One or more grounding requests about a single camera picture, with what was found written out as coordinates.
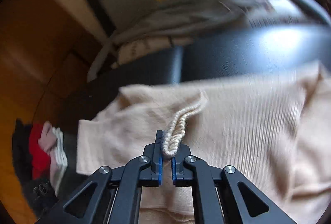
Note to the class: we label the grey hoodie on chair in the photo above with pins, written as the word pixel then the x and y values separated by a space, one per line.
pixel 176 18

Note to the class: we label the beige knit sweater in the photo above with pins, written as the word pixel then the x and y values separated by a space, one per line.
pixel 275 129

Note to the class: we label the red garment pile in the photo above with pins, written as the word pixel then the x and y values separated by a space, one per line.
pixel 40 160

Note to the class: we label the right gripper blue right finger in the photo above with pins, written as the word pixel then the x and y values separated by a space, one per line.
pixel 191 171

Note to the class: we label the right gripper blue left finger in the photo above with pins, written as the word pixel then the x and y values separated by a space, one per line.
pixel 130 179

